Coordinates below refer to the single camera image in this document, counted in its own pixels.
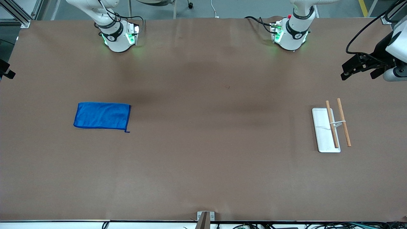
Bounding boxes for blue microfibre towel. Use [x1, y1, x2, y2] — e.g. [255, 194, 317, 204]
[73, 102, 131, 133]

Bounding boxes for wooden towel rack rod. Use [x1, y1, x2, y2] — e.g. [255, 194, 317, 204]
[325, 100, 339, 149]
[336, 98, 352, 147]

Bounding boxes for white towel rack base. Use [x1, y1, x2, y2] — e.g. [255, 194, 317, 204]
[312, 108, 341, 153]

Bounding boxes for chair base with caster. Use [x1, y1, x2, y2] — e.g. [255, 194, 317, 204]
[128, 0, 194, 20]

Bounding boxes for aluminium frame profile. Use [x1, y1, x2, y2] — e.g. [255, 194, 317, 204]
[0, 0, 43, 28]
[381, 0, 407, 25]

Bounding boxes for black arm base cable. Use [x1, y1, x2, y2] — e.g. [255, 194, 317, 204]
[95, 0, 145, 32]
[244, 15, 277, 35]

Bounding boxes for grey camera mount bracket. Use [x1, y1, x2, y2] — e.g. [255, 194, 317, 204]
[197, 211, 215, 229]

